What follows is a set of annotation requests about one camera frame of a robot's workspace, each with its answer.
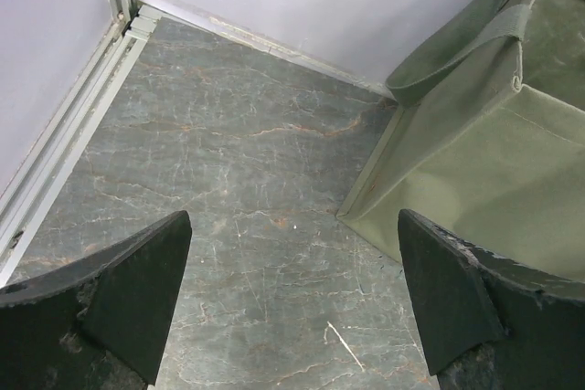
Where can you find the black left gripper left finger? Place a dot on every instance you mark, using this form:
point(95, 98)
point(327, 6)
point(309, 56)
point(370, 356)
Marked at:
point(100, 322)

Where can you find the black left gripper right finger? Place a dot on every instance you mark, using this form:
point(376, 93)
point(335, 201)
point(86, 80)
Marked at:
point(486, 321)

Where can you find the green canvas bag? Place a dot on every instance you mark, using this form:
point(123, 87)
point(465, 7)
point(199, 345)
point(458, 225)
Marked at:
point(488, 139)

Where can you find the aluminium frame rail left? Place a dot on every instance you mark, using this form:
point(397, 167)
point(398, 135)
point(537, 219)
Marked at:
point(33, 190)

